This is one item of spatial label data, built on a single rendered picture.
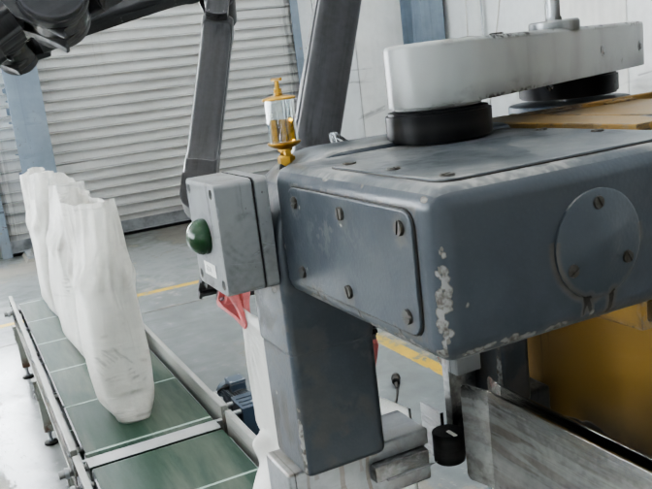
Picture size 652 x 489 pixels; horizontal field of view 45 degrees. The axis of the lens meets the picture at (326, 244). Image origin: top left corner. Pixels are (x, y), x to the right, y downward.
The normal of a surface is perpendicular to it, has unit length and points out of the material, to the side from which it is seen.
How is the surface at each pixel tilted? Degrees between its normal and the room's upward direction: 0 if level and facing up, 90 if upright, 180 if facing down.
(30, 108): 92
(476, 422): 90
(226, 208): 90
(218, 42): 67
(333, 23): 74
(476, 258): 90
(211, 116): 62
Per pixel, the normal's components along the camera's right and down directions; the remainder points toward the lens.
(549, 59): 0.77, 0.05
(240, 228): 0.43, 0.14
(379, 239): -0.89, 0.20
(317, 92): 0.19, -0.10
